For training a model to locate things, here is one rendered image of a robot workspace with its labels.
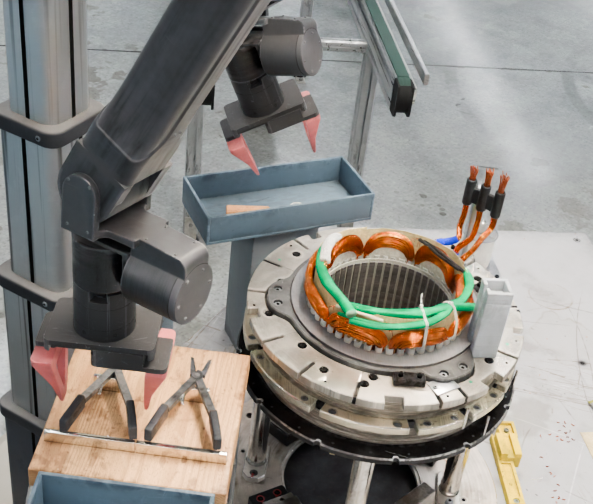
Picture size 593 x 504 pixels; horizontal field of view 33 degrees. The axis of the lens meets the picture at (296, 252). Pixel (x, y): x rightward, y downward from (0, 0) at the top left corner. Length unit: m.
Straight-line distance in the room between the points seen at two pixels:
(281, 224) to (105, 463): 0.50
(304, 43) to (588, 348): 0.76
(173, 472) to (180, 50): 0.43
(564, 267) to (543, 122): 2.31
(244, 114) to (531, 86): 3.18
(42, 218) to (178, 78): 0.63
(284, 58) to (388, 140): 2.58
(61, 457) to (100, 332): 0.14
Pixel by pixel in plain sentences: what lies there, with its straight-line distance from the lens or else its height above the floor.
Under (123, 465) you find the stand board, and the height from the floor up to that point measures 1.07.
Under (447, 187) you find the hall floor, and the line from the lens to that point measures 3.56.
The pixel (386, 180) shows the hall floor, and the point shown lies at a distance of 3.53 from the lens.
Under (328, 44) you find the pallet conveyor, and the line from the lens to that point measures 2.79.
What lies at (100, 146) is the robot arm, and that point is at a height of 1.39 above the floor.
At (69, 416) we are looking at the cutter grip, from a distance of 1.00.
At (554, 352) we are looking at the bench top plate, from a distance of 1.67.
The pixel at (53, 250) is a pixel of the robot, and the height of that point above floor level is 0.99.
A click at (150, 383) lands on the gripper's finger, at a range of 0.96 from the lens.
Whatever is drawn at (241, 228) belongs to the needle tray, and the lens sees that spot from 1.35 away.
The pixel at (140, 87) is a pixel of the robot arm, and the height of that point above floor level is 1.45.
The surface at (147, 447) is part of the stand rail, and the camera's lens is 1.00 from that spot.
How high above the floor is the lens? 1.81
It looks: 36 degrees down
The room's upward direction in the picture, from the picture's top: 7 degrees clockwise
